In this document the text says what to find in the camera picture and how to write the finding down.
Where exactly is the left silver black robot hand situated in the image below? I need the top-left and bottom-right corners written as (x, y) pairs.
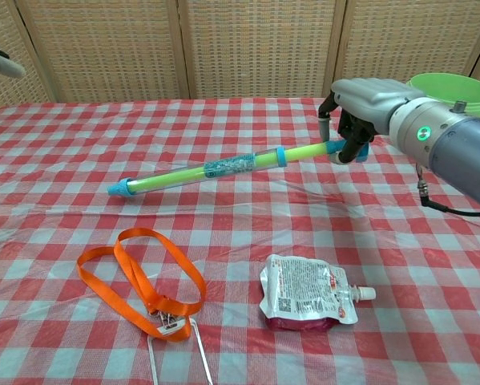
top-left (0, 43), bottom-right (26, 172)

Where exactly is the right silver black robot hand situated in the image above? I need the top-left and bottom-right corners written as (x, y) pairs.
top-left (318, 78), bottom-right (425, 165)

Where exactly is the green and blue water pump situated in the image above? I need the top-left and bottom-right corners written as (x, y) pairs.
top-left (106, 140), bottom-right (371, 200)

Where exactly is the green plastic bucket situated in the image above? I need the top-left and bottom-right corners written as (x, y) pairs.
top-left (405, 73), bottom-right (480, 118)

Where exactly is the woven bamboo folding screen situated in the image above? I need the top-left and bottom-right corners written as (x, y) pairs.
top-left (0, 0), bottom-right (480, 116)

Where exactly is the red white checkered tablecloth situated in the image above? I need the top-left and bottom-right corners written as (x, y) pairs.
top-left (0, 95), bottom-right (480, 385)

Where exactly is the white spouted drink pouch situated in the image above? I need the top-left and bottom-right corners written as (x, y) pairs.
top-left (258, 253), bottom-right (377, 332)

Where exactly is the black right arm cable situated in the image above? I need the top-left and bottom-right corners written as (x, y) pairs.
top-left (416, 166), bottom-right (480, 217)

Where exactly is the orange lanyard with badge holder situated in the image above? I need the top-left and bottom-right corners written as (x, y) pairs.
top-left (77, 227), bottom-right (215, 385)

